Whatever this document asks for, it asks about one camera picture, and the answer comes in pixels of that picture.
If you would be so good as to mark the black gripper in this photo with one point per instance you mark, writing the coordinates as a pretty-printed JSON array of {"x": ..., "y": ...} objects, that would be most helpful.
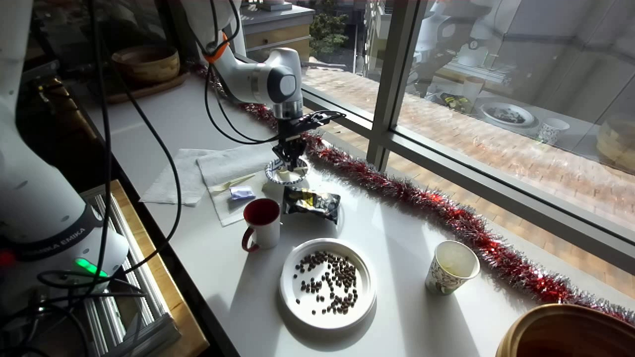
[{"x": 290, "y": 134}]

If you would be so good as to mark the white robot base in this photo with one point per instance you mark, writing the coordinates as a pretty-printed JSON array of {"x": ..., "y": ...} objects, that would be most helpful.
[{"x": 52, "y": 238}]

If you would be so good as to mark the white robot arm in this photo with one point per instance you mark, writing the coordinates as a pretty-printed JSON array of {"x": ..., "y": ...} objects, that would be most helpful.
[{"x": 274, "y": 81}]

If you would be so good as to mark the white plate with beans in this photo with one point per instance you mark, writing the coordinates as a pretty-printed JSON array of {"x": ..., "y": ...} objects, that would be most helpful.
[{"x": 326, "y": 283}]

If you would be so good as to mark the patterned paper cup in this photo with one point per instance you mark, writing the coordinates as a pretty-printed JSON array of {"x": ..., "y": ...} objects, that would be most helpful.
[{"x": 453, "y": 263}]

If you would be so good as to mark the beige plastic fork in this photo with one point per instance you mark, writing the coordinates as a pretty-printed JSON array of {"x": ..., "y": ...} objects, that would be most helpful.
[{"x": 228, "y": 184}]

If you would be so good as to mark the black yellow snack bag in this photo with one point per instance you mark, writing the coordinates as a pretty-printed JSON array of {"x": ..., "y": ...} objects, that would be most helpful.
[{"x": 320, "y": 204}]

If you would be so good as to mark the blue white small packet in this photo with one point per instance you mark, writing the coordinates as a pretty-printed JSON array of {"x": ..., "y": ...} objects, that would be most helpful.
[{"x": 240, "y": 192}]

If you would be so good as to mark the white mug red interior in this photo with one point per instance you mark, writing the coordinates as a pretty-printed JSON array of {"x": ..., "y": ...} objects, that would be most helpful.
[{"x": 262, "y": 224}]

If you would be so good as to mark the red silver tinsel garland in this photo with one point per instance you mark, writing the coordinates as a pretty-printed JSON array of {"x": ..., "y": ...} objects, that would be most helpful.
[{"x": 498, "y": 255}]

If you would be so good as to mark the lower white paper towel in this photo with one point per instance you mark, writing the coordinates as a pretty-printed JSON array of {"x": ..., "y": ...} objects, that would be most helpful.
[{"x": 179, "y": 180}]

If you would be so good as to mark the woven basket on tray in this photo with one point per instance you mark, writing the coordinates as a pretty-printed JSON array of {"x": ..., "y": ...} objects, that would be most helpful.
[{"x": 141, "y": 71}]

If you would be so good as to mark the wooden board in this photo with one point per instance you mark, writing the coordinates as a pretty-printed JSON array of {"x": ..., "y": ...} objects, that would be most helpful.
[{"x": 191, "y": 341}]

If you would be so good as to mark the grey metal rack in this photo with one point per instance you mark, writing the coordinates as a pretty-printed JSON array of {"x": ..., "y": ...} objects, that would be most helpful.
[{"x": 131, "y": 317}]

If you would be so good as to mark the wooden bowl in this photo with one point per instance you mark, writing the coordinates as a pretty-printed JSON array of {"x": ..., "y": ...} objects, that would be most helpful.
[{"x": 556, "y": 329}]

